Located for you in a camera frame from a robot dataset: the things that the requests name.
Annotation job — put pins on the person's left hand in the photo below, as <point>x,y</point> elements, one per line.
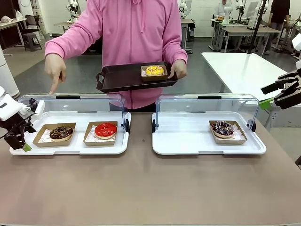
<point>179,70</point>

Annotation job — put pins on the chocolate sprinkled donut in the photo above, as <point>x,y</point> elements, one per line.
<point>55,135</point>

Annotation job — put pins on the clear display lid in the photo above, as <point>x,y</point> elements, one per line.
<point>94,103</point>
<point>183,103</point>

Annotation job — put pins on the dark sprinkled donut in box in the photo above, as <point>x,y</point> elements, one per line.
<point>240,139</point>

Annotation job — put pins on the yellow sprinkled donut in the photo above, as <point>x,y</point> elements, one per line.
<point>150,71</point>
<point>154,78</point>

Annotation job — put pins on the dark background chair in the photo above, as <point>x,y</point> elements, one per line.
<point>33,35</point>

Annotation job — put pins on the long grey background table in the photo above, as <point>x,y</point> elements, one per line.
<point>247,30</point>

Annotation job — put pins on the grey background desk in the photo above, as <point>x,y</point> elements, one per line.
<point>62,24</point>

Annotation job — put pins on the person's left forearm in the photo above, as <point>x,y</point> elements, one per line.
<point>181,55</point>

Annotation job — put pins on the white side table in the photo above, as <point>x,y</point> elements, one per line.
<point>235,63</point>

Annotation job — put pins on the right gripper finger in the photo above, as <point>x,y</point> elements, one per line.
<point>272,88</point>
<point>266,104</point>

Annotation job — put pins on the person in pink hoodie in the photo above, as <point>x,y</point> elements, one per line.
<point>141,35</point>

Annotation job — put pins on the seated person in white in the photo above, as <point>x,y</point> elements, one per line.
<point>222,9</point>

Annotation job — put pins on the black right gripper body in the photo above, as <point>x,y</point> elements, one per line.
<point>292,91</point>

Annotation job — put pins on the red glazed donut in box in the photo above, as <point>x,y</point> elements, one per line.
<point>101,142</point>

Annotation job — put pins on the white cabinet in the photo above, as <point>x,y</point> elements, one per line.
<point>7,75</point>

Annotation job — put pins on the black lid hinge knob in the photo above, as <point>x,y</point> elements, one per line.
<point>253,126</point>
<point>127,125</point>
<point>153,126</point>

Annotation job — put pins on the white display tray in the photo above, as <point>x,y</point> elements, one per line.
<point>183,136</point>
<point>77,148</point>

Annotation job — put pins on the dark brown serving tray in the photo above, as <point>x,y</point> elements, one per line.
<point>122,80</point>

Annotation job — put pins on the person in black shirt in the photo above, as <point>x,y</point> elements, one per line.
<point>279,11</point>

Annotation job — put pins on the person's right hand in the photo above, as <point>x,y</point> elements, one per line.
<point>56,68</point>

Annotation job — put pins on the black camera pole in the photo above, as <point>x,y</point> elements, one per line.
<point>256,35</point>

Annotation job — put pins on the person's right forearm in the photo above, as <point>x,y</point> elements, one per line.
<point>61,44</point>

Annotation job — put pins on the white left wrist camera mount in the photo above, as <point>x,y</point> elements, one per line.
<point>40,106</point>

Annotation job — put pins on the chocolate donut in box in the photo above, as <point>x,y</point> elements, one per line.
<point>40,141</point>

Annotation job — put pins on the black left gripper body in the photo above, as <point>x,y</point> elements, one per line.
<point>16,127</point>

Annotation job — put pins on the purple drizzled chocolate donut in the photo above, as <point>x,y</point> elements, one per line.
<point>217,130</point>

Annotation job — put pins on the light wooden background table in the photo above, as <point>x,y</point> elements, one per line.
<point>11,21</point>

